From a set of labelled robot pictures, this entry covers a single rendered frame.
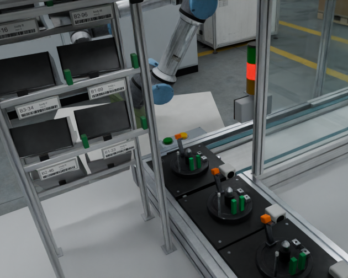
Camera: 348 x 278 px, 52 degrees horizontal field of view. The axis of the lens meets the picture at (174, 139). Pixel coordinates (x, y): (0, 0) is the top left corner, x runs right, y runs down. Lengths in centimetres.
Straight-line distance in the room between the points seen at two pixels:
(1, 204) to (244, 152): 211
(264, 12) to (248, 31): 466
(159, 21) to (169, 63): 284
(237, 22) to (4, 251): 475
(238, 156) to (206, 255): 54
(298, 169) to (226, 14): 418
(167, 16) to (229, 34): 139
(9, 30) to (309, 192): 110
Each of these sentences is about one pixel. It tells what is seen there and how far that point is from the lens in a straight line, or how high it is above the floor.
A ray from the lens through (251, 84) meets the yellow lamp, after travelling 114.
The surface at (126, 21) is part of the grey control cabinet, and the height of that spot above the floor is 82.
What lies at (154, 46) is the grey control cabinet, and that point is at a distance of 442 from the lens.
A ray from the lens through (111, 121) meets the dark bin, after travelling 91.
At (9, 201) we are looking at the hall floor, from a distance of 309.
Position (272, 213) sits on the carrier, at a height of 99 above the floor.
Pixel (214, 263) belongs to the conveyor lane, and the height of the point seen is 96.
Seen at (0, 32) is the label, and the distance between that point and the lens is 75.
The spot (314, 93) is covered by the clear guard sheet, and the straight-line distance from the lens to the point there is 132.
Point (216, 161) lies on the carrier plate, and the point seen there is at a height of 97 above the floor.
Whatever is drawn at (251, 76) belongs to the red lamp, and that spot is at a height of 132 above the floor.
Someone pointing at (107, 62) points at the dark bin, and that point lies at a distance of 85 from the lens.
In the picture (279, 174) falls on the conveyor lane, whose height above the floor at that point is 93.
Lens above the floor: 175
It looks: 32 degrees down
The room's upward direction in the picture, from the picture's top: 6 degrees counter-clockwise
